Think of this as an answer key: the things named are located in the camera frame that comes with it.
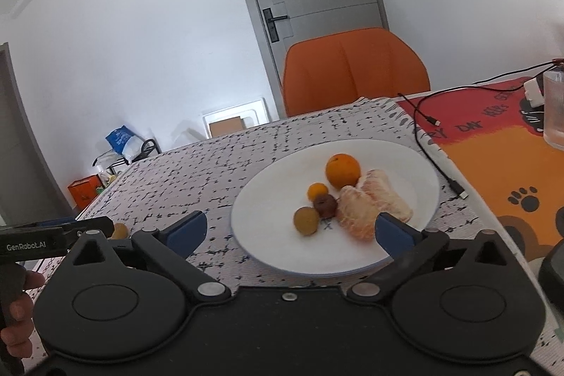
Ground large orange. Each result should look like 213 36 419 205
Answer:
325 153 362 190

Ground person's left hand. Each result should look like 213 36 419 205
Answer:
0 269 46 356

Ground dark red round fruit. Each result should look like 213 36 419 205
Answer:
313 195 338 219

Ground small orange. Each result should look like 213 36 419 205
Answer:
307 182 330 203

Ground blue plastic bag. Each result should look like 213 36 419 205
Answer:
105 125 144 163

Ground orange paw-print mat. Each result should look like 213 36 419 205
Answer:
399 75 564 260

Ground bright peeled orange half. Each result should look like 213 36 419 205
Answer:
336 185 380 242

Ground black metal rack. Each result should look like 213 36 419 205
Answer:
108 138 162 176

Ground black door handle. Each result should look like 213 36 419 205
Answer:
263 7 290 43

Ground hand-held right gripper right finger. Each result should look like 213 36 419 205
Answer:
347 212 527 303

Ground pale peeled orange half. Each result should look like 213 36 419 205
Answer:
356 169 414 223

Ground clear glass cup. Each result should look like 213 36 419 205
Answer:
542 70 564 150

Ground white charger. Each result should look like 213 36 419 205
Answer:
523 76 547 109

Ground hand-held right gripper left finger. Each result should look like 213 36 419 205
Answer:
66 210 232 303

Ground black cable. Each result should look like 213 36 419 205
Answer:
397 93 470 201
414 63 557 128

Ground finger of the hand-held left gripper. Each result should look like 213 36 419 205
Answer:
62 216 115 245
35 217 78 228

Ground orange box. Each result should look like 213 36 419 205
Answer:
67 175 103 210

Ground dark grey device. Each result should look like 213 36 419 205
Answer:
535 243 564 308

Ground white picture frame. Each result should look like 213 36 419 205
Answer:
202 97 269 139

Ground white plate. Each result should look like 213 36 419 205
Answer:
230 139 440 276

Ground orange chair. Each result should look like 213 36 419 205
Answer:
282 28 431 118

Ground grey-brown door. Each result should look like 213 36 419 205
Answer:
0 42 74 223

